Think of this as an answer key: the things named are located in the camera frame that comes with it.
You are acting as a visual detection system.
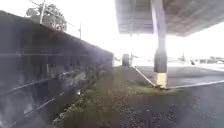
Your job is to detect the dark bin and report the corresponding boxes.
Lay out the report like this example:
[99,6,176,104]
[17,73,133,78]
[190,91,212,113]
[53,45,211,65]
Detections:
[121,53,131,67]

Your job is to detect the grass and moss strip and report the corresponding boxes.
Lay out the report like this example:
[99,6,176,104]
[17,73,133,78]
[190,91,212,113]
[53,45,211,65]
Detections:
[51,65,158,128]

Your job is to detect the utility pole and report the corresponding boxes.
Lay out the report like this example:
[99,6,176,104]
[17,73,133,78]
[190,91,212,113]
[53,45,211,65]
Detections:
[39,0,47,25]
[78,21,83,40]

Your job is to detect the large roof canopy on pillars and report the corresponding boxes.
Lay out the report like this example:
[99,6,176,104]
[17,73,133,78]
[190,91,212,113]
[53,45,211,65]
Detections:
[114,0,224,89]

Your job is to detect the dark asphalt ground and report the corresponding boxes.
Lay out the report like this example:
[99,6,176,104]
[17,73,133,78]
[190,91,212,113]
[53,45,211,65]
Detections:
[116,65,224,128]

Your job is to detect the dark stained concrete wall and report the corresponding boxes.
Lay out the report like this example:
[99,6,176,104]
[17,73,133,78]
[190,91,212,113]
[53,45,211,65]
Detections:
[0,9,115,128]

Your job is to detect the leafy tree behind wall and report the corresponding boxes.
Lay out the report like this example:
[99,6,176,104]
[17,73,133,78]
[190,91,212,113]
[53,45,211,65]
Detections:
[25,3,68,33]

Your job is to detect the overhead wires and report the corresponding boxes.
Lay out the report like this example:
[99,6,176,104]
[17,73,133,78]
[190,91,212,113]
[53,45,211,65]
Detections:
[28,0,81,30]

